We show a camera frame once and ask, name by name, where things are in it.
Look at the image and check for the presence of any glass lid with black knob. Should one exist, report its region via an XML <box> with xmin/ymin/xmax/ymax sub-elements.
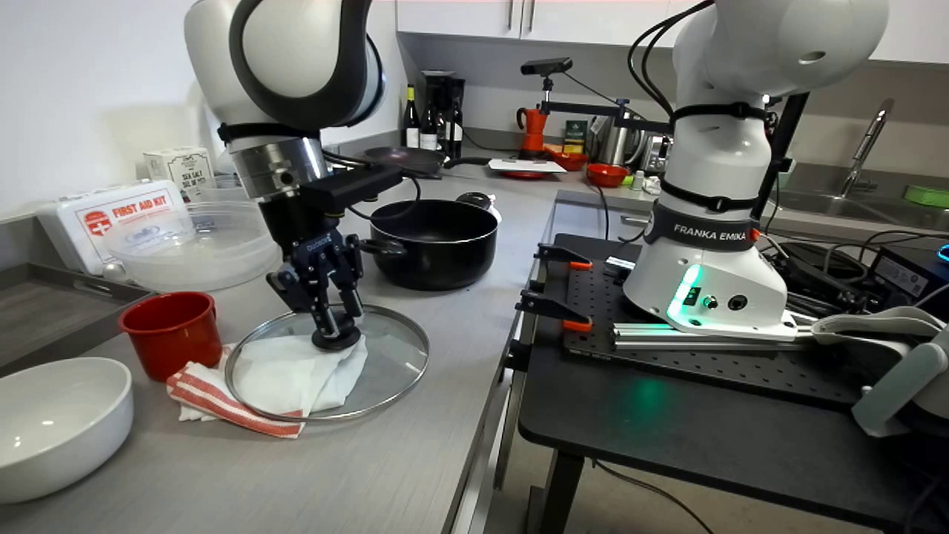
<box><xmin>221</xmin><ymin>299</ymin><xmax>433</xmax><ymax>427</ymax></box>

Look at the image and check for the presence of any dark wine bottle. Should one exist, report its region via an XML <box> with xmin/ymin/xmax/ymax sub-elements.
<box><xmin>401</xmin><ymin>84</ymin><xmax>424</xmax><ymax>155</ymax></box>

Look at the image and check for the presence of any red pitcher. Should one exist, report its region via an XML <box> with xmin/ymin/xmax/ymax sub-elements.
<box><xmin>512</xmin><ymin>104</ymin><xmax>547</xmax><ymax>160</ymax></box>

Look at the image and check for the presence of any red bowl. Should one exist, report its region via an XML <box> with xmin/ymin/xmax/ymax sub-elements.
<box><xmin>550</xmin><ymin>145</ymin><xmax>589</xmax><ymax>173</ymax></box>
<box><xmin>583</xmin><ymin>160</ymin><xmax>632</xmax><ymax>191</ymax></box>

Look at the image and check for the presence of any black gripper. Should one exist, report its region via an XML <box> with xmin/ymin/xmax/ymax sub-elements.
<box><xmin>258</xmin><ymin>179</ymin><xmax>367</xmax><ymax>351</ymax></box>

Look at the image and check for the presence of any black perforated mounting board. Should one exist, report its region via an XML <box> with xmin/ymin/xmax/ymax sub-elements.
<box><xmin>536</xmin><ymin>231</ymin><xmax>892</xmax><ymax>409</ymax></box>

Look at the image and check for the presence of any dark frying pan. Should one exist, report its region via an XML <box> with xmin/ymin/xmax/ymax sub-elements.
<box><xmin>387</xmin><ymin>145</ymin><xmax>448</xmax><ymax>179</ymax></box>

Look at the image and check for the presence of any red striped white towel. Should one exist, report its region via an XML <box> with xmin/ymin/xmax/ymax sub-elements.
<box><xmin>163</xmin><ymin>333</ymin><xmax>370</xmax><ymax>446</ymax></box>

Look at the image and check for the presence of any red cup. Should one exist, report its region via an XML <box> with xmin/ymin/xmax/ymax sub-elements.
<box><xmin>116</xmin><ymin>290</ymin><xmax>226</xmax><ymax>385</ymax></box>

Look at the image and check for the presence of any black table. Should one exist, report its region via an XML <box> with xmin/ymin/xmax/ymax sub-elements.
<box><xmin>512</xmin><ymin>231</ymin><xmax>949</xmax><ymax>534</ymax></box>

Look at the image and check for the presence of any steel faucet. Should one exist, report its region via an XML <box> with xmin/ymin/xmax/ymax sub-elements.
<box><xmin>834</xmin><ymin>96</ymin><xmax>897</xmax><ymax>201</ymax></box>

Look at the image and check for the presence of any spray bottle with black trigger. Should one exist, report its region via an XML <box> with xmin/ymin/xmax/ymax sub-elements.
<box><xmin>209</xmin><ymin>136</ymin><xmax>248</xmax><ymax>196</ymax></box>

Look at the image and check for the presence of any white plate with red food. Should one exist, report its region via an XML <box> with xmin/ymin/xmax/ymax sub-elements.
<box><xmin>484</xmin><ymin>155</ymin><xmax>570</xmax><ymax>185</ymax></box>

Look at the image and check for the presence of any black cooking pot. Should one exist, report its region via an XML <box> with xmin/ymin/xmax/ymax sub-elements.
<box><xmin>356</xmin><ymin>196</ymin><xmax>503</xmax><ymax>295</ymax></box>

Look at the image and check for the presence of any black coffee machine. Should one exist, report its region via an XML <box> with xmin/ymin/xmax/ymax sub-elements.
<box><xmin>421</xmin><ymin>68</ymin><xmax>469</xmax><ymax>160</ymax></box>

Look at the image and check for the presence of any black camera on stand arm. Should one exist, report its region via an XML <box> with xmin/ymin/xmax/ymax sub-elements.
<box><xmin>519</xmin><ymin>55</ymin><xmax>678</xmax><ymax>132</ymax></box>

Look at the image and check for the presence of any green sponge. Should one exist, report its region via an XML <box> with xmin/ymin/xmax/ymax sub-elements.
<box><xmin>902</xmin><ymin>181</ymin><xmax>949</xmax><ymax>213</ymax></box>

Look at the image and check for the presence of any white first aid kit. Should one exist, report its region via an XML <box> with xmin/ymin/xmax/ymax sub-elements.
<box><xmin>36</xmin><ymin>179</ymin><xmax>196</xmax><ymax>276</ymax></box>

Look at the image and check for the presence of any black clamp with orange handle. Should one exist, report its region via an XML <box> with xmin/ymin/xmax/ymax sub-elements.
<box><xmin>516</xmin><ymin>290</ymin><xmax>595</xmax><ymax>339</ymax></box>
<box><xmin>530</xmin><ymin>240</ymin><xmax>595</xmax><ymax>276</ymax></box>

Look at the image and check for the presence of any steel kettle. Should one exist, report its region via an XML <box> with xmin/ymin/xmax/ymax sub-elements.
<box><xmin>589</xmin><ymin>109</ymin><xmax>647</xmax><ymax>173</ymax></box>

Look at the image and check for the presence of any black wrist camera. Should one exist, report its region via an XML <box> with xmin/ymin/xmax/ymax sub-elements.
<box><xmin>322</xmin><ymin>160</ymin><xmax>413</xmax><ymax>213</ymax></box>

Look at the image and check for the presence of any black electronics box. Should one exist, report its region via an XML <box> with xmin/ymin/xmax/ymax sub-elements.
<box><xmin>868</xmin><ymin>240</ymin><xmax>949</xmax><ymax>320</ymax></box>

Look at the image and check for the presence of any grey plastic handle device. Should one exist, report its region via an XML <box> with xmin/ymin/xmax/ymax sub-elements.
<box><xmin>808</xmin><ymin>304</ymin><xmax>949</xmax><ymax>443</ymax></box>

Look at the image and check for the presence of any white wall cabinet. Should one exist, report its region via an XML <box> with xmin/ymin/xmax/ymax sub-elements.
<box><xmin>393</xmin><ymin>0</ymin><xmax>949</xmax><ymax>68</ymax></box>

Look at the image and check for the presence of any white bowl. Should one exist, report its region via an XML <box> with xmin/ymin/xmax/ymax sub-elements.
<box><xmin>0</xmin><ymin>353</ymin><xmax>135</xmax><ymax>509</ymax></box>

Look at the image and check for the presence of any clear plastic container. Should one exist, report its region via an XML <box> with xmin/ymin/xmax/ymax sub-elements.
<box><xmin>100</xmin><ymin>200</ymin><xmax>285</xmax><ymax>298</ymax></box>

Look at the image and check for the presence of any steel sink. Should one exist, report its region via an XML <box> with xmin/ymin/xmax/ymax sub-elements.
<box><xmin>779</xmin><ymin>160</ymin><xmax>949</xmax><ymax>234</ymax></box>

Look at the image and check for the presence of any small white box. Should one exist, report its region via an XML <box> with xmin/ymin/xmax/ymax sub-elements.
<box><xmin>135</xmin><ymin>145</ymin><xmax>217</xmax><ymax>201</ymax></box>

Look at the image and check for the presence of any silver aluminium rail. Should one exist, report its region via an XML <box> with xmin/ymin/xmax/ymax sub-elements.
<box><xmin>611</xmin><ymin>320</ymin><xmax>808</xmax><ymax>351</ymax></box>

